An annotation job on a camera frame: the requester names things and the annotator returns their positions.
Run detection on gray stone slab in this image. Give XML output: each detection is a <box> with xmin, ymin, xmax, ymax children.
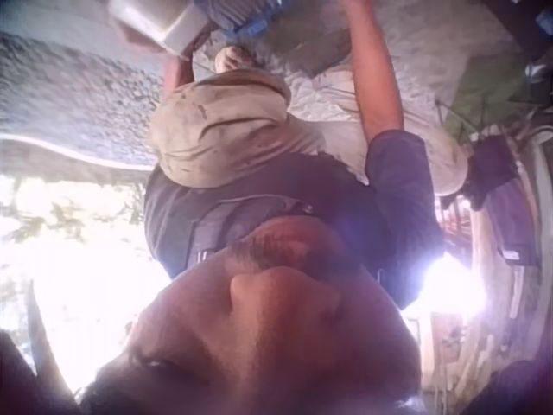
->
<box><xmin>276</xmin><ymin>26</ymin><xmax>353</xmax><ymax>80</ymax></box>

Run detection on person's left hand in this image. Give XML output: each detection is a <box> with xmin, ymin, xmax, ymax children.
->
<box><xmin>117</xmin><ymin>20</ymin><xmax>204</xmax><ymax>60</ymax></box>

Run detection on person's right hand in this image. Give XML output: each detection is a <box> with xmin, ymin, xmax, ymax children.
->
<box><xmin>339</xmin><ymin>0</ymin><xmax>376</xmax><ymax>16</ymax></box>

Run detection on green cloth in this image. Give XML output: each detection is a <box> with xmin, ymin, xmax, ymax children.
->
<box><xmin>439</xmin><ymin>64</ymin><xmax>546</xmax><ymax>136</ymax></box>

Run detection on steel metal container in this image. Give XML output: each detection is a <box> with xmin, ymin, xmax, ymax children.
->
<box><xmin>107</xmin><ymin>0</ymin><xmax>209</xmax><ymax>56</ymax></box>

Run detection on dark hanging clothes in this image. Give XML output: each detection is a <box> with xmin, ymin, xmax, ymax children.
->
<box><xmin>465</xmin><ymin>133</ymin><xmax>542</xmax><ymax>265</ymax></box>

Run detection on white crumpled sack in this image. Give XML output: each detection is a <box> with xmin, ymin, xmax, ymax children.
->
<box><xmin>283</xmin><ymin>68</ymin><xmax>371</xmax><ymax>146</ymax></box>

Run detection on person's legs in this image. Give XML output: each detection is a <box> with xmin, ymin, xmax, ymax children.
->
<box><xmin>146</xmin><ymin>45</ymin><xmax>472</xmax><ymax>198</ymax></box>

